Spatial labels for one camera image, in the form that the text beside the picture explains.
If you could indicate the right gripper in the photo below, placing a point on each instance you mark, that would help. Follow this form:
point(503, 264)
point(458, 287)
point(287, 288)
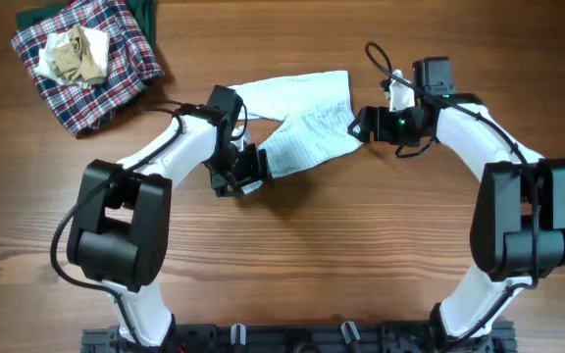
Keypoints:
point(375, 124)

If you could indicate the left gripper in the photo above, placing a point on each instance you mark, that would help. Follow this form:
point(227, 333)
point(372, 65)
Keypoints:
point(256, 169)

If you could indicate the light blue striped baby pants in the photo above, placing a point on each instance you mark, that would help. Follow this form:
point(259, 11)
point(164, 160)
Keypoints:
point(314, 111)

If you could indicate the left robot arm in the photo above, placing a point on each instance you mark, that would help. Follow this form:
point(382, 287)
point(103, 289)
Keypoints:
point(119, 226)

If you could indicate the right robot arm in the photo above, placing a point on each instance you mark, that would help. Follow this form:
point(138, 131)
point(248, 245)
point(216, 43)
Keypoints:
point(517, 235)

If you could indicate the red blue plaid garment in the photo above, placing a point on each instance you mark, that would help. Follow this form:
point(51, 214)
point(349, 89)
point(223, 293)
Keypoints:
point(131, 64)

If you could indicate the dark green garment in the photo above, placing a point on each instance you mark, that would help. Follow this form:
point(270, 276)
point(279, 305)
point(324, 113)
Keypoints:
point(144, 12)

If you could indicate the white crumpled garment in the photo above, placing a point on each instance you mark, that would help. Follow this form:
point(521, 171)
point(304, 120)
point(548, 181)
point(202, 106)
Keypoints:
point(45, 60)

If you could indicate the beige crumpled garment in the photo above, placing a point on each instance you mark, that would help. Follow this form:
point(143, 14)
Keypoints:
point(83, 57)

